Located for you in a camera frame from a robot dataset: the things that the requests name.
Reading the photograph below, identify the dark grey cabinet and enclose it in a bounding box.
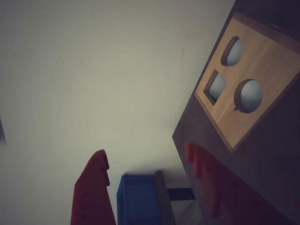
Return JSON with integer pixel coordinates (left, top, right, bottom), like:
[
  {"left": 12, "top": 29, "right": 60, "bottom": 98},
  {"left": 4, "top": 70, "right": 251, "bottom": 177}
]
[{"left": 0, "top": 117, "right": 7, "bottom": 143}]

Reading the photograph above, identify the blue ribbed plastic crate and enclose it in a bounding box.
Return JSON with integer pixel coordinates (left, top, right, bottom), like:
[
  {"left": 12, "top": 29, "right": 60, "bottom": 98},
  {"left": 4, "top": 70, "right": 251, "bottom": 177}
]
[{"left": 116, "top": 174, "right": 162, "bottom": 225}]

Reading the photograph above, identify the wooden shape sorter box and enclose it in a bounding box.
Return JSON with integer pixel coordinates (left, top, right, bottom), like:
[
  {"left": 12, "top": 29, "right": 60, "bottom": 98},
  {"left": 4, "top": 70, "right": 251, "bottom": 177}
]
[{"left": 194, "top": 11, "right": 300, "bottom": 154}]

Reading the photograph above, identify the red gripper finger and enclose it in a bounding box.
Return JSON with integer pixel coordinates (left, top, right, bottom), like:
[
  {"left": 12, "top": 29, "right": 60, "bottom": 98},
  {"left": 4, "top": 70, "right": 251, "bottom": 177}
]
[
  {"left": 70, "top": 149, "right": 117, "bottom": 225},
  {"left": 185, "top": 142, "right": 296, "bottom": 225}
]

